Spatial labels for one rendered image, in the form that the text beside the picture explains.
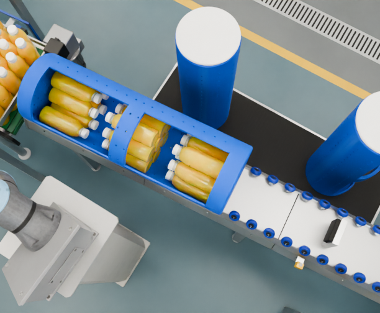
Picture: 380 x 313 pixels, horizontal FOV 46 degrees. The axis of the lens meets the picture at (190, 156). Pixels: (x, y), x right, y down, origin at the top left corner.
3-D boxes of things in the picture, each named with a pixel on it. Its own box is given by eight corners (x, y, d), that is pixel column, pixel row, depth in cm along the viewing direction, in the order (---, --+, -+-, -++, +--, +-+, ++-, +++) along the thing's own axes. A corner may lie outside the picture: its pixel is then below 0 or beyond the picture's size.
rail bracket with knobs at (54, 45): (61, 70, 203) (53, 59, 193) (47, 64, 204) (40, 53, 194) (72, 52, 205) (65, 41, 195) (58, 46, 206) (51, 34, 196)
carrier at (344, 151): (300, 187, 262) (348, 202, 259) (347, 146, 178) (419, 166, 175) (311, 143, 269) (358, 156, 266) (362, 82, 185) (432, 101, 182)
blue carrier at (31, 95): (220, 217, 180) (220, 213, 152) (36, 125, 192) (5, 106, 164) (251, 154, 184) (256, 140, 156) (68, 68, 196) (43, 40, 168)
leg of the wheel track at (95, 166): (97, 172, 283) (69, 145, 222) (89, 169, 284) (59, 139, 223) (102, 164, 284) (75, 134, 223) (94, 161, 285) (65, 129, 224)
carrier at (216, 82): (237, 117, 274) (213, 80, 281) (254, 46, 190) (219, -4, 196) (197, 140, 271) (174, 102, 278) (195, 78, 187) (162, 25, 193)
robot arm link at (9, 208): (9, 238, 135) (-31, 215, 128) (4, 222, 147) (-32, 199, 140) (36, 206, 137) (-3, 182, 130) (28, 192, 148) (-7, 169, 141)
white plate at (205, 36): (253, 45, 189) (253, 46, 190) (219, -5, 195) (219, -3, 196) (196, 76, 186) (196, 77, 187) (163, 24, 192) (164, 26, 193)
